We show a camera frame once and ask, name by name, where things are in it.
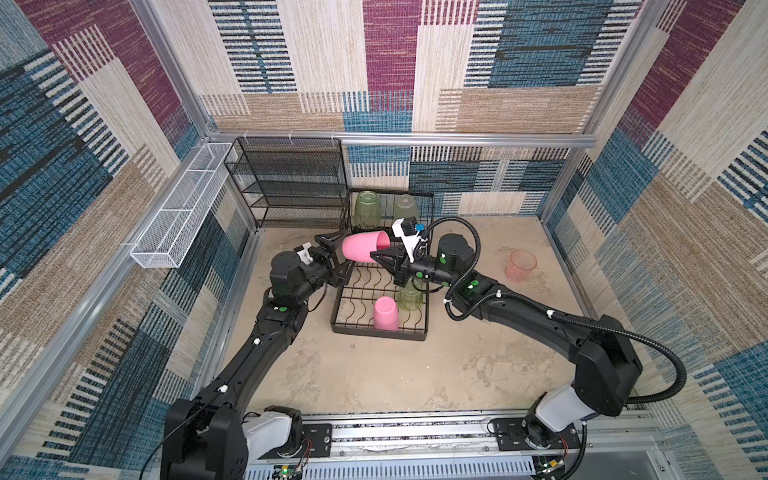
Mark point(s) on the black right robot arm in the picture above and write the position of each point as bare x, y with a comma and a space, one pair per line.
606, 364

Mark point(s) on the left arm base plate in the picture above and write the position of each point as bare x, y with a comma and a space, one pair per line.
312, 440

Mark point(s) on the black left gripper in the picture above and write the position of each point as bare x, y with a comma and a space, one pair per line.
327, 264

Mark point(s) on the clear pink cup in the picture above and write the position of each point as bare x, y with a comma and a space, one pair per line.
520, 265

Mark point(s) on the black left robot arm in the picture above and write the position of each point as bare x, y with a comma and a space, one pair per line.
212, 436

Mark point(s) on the black mesh shelf rack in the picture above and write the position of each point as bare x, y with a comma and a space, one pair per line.
295, 182

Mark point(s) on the opaque pink cup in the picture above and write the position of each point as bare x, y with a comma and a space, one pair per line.
386, 314

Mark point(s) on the white wire mesh basket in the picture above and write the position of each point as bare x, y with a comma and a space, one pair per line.
166, 241

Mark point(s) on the aluminium front rail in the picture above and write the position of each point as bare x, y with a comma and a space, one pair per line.
457, 445

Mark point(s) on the pale frosted green cup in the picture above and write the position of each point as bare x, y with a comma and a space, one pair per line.
405, 206

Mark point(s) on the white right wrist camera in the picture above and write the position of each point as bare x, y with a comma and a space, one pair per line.
412, 234

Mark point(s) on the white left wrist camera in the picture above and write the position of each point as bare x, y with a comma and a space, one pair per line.
304, 253

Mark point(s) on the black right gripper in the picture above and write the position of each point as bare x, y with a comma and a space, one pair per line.
400, 266

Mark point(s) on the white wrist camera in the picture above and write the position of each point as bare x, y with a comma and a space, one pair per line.
412, 234
304, 253

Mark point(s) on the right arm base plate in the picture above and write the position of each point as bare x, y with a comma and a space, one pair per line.
511, 436

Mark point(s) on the black two-tier dish rack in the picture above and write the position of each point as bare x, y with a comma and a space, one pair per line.
354, 302

